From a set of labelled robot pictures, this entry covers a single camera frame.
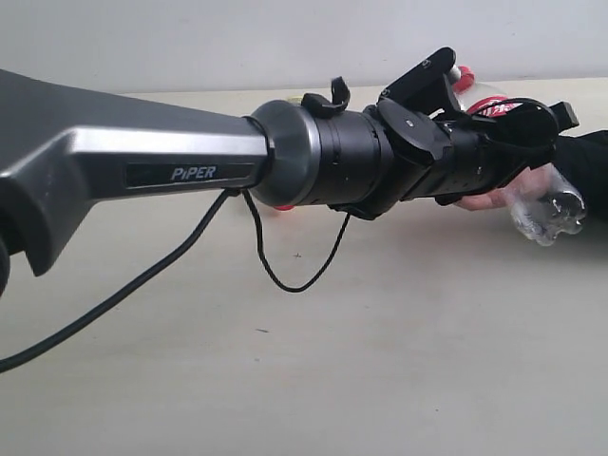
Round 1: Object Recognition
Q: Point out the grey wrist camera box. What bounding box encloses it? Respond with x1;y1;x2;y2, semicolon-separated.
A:
378;47;461;115

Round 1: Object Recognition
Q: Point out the black sleeved forearm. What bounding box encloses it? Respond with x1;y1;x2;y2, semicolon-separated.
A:
552;129;607;222

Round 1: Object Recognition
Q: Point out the black cable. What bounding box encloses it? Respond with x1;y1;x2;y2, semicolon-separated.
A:
0;75;557;374

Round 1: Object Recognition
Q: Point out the yellow drink bottle red cap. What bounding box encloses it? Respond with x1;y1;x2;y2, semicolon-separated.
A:
274;95;303;212

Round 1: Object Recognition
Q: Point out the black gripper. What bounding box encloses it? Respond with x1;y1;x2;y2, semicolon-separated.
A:
400;99;580;205

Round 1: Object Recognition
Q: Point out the clear cola bottle red label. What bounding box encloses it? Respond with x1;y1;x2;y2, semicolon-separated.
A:
452;66;586;246

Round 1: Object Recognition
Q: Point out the person's open hand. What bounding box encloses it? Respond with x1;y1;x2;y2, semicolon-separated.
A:
455;163;557;211

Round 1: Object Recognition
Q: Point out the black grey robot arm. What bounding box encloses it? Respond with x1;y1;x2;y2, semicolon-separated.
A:
1;71;578;277

